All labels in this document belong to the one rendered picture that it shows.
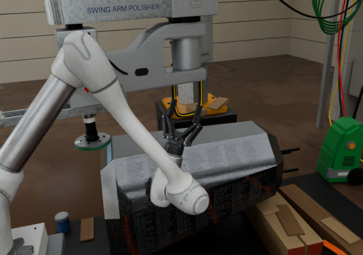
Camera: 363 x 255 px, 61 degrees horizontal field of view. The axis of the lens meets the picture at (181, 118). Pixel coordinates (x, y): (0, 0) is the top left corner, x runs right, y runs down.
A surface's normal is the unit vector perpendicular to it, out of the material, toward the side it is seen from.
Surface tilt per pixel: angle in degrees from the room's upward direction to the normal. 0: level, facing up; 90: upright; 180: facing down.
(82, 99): 90
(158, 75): 90
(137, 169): 45
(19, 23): 90
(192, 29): 90
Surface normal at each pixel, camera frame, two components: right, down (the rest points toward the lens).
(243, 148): 0.17, -0.42
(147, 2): 0.41, 0.32
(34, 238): -0.04, -0.94
